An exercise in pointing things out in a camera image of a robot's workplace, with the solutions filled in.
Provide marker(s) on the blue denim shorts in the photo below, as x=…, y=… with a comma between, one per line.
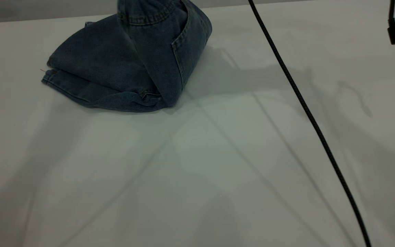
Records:
x=115, y=61

